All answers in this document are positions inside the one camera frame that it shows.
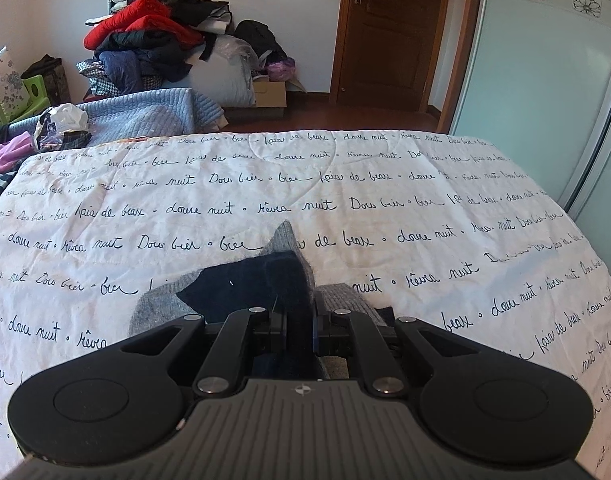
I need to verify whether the cardboard box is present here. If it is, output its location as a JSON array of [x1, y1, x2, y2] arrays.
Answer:
[[224, 79, 307, 124]]

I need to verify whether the frosted glass wardrobe door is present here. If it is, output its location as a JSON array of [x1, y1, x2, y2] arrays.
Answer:
[[452, 0, 611, 271]]

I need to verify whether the light blue quilted blanket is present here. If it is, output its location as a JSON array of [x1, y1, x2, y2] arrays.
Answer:
[[0, 86, 230, 150]]

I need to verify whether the grey and navy knit sweater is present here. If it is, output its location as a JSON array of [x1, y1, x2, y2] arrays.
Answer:
[[128, 219, 397, 380]]

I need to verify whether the floral white pillow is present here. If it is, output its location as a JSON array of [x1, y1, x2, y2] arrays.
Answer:
[[0, 47, 31, 119]]

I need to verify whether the white plastic bag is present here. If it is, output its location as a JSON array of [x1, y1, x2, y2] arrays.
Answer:
[[32, 103, 92, 153]]

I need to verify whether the white quilt with script print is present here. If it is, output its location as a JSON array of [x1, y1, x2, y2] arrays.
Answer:
[[0, 130, 611, 479]]

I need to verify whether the dark clothes heap by wall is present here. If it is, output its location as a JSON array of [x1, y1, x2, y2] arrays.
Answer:
[[76, 0, 298, 112]]

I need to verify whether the red jacket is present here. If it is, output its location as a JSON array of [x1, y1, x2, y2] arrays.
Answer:
[[83, 0, 203, 50]]

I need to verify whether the brown wooden door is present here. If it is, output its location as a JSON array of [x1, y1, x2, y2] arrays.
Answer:
[[328, 0, 487, 134]]

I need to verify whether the green plastic stool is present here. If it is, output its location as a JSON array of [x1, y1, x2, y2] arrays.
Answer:
[[0, 75, 50, 126]]

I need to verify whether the pink purple garment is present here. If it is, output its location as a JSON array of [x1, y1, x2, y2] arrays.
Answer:
[[0, 131, 35, 172]]

